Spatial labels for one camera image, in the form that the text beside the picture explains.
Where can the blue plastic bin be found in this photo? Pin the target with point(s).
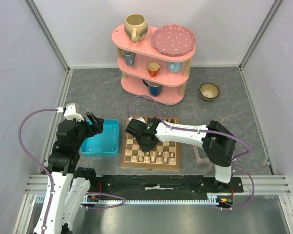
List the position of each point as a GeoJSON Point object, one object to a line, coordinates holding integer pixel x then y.
{"type": "Point", "coordinates": [105, 144]}

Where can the pink polka dot plate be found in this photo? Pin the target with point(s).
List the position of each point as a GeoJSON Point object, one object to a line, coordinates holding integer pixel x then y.
{"type": "Point", "coordinates": [173, 40]}

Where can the dark blue mug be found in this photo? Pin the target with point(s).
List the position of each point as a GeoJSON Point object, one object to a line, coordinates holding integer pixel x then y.
{"type": "Point", "coordinates": [154, 88]}

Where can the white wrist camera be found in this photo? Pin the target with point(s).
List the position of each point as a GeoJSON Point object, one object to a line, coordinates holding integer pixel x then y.
{"type": "Point", "coordinates": [70, 112]}
{"type": "Point", "coordinates": [138, 118]}

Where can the wooden chess board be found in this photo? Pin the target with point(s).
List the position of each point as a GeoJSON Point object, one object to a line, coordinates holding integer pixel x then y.
{"type": "Point", "coordinates": [165, 156]}

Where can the orange cup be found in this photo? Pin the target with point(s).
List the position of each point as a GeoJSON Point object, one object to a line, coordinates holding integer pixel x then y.
{"type": "Point", "coordinates": [153, 69]}

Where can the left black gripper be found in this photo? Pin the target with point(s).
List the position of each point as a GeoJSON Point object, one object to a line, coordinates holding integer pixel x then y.
{"type": "Point", "coordinates": [96, 127]}

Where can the light blue mug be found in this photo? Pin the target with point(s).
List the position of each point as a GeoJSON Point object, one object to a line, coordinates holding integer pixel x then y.
{"type": "Point", "coordinates": [174, 67]}

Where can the grey-blue mug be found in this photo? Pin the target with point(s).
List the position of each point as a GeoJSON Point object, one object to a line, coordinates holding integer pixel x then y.
{"type": "Point", "coordinates": [129, 57]}

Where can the beige ceramic mug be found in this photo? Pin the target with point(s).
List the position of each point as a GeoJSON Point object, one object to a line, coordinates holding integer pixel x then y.
{"type": "Point", "coordinates": [136, 27]}

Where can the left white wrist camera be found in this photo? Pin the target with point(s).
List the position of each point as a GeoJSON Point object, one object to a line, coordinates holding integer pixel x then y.
{"type": "Point", "coordinates": [70, 112]}

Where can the pink clear plastic tray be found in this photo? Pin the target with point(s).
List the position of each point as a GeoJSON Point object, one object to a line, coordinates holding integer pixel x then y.
{"type": "Point", "coordinates": [200, 154]}

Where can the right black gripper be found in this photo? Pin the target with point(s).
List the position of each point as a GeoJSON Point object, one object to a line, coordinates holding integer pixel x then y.
{"type": "Point", "coordinates": [133, 127]}

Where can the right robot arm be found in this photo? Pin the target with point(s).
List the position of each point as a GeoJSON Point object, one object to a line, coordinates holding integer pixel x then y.
{"type": "Point", "coordinates": [216, 141]}

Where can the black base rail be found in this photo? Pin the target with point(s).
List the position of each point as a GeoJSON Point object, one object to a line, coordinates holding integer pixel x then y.
{"type": "Point", "coordinates": [163, 187]}

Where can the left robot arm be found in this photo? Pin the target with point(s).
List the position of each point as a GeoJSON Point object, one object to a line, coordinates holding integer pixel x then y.
{"type": "Point", "coordinates": [67, 184]}

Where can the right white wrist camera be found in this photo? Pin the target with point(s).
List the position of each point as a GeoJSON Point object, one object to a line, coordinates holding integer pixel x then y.
{"type": "Point", "coordinates": [138, 118]}

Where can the brown ceramic bowl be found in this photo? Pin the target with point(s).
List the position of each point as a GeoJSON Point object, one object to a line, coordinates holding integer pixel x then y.
{"type": "Point", "coordinates": [209, 91]}

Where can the pink three-tier shelf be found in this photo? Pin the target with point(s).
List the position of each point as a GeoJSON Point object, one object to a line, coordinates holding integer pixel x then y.
{"type": "Point", "coordinates": [162, 59]}

